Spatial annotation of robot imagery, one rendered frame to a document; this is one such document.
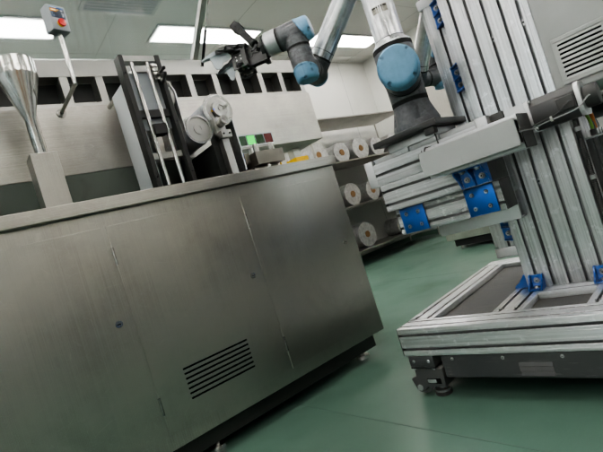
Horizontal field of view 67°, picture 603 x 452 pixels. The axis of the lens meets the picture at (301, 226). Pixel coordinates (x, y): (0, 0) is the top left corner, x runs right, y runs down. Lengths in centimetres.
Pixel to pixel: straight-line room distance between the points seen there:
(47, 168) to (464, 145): 140
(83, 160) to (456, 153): 155
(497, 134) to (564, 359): 58
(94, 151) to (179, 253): 81
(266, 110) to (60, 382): 182
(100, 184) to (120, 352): 92
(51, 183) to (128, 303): 58
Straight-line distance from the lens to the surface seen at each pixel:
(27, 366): 145
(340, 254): 195
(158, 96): 188
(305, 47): 148
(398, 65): 136
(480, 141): 125
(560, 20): 150
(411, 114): 147
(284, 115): 277
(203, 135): 204
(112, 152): 223
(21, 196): 211
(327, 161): 198
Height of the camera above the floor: 62
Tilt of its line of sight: 1 degrees up
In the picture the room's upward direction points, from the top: 18 degrees counter-clockwise
